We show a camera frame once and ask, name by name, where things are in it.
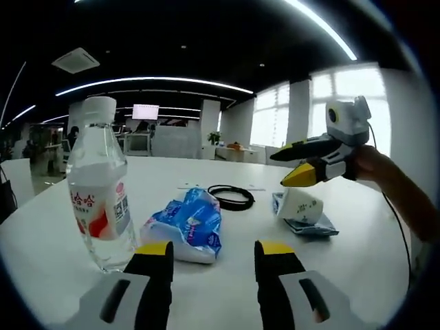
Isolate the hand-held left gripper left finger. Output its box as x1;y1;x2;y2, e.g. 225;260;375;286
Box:
78;240;175;330

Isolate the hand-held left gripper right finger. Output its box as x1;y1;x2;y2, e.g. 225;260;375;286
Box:
254;240;349;330

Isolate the white paper cup item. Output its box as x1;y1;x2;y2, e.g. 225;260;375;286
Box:
276;188;324;224

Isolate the wet wipes pack item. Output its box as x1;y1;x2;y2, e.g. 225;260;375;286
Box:
271;192;340;238

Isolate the blue plastic bag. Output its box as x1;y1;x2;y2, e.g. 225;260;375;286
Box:
139;188;223;265

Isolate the black cable item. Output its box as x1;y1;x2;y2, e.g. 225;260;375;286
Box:
207;184;256;211

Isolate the clear water bottle item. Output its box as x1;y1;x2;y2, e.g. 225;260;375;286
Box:
66;96;138;274

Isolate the person's right hand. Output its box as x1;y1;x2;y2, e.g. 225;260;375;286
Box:
353;144;393;182

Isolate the large bright window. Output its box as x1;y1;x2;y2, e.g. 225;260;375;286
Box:
311;65;393;155

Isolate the window with blinds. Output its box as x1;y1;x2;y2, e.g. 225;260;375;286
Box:
250;82;289;145

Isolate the white cabinet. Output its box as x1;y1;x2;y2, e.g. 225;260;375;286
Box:
214;146;267;164

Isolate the white table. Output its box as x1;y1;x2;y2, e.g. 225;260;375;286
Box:
0;155;426;330

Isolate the bright display screen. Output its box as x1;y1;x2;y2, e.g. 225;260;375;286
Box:
132;104;161;121

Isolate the curved ceiling light strip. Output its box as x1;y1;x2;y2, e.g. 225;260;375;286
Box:
54;76;256;98

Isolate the ceiling air vent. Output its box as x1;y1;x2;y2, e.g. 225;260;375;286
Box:
51;47;100;75

